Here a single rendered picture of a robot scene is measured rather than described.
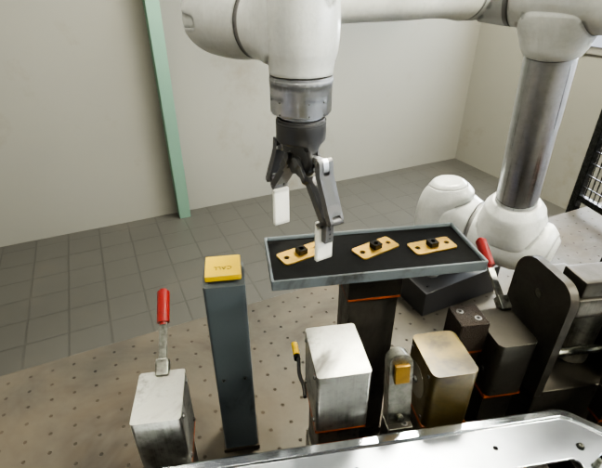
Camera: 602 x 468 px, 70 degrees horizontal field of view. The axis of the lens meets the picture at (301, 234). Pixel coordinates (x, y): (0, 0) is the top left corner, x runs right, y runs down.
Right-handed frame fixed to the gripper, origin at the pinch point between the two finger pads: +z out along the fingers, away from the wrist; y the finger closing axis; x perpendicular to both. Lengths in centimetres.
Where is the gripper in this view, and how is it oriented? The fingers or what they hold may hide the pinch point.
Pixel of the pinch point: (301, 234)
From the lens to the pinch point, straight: 73.7
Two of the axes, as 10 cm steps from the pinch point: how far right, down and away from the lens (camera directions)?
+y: 5.2, 4.4, -7.3
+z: 0.0, 8.6, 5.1
